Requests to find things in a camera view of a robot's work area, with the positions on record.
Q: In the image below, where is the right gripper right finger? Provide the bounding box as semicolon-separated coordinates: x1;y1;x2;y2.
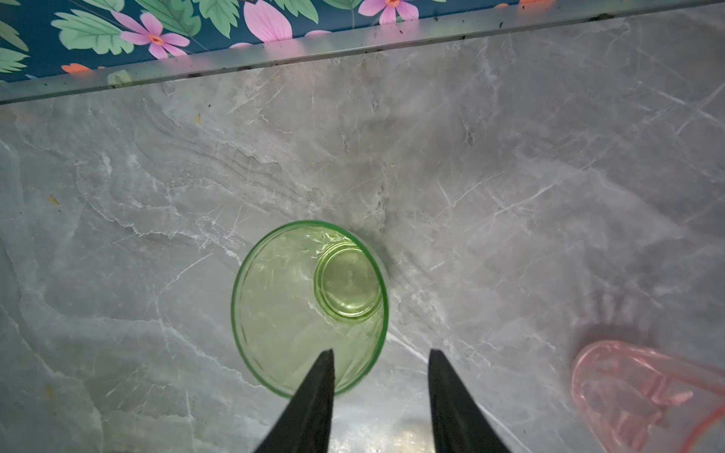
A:
428;349;510;453

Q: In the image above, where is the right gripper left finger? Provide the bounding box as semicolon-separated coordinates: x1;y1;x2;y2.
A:
256;349;335;453

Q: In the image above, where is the short green glass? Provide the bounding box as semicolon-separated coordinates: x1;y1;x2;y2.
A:
231;220;390;398

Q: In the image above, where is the short pink glass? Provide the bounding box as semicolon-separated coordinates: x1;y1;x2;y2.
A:
570;341;724;452

